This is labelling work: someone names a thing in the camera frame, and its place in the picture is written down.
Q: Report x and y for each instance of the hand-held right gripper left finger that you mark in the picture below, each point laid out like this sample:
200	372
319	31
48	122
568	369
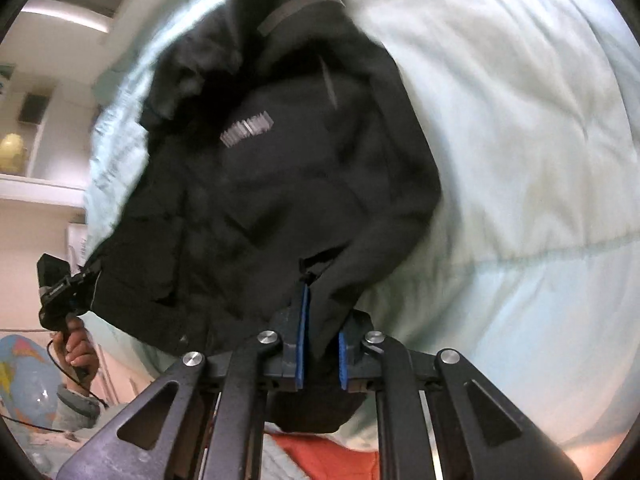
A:
300	340

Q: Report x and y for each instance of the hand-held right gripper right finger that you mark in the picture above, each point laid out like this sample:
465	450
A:
344	360

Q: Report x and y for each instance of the black hooded jacket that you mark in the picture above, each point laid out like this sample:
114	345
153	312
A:
250	200

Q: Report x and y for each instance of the person's left forearm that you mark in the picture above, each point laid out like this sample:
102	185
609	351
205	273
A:
75	405

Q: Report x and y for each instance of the person's left hand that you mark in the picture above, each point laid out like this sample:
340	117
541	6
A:
80	352

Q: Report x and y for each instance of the world globe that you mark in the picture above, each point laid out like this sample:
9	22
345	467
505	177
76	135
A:
25	375

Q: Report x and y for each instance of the orange cloth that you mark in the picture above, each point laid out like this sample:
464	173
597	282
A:
325	457

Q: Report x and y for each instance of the yellow vase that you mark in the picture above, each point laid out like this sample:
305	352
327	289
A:
11	155

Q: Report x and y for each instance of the light blue duvet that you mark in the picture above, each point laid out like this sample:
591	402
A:
525	160

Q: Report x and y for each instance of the white wall shelf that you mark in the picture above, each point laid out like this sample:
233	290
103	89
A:
40	185

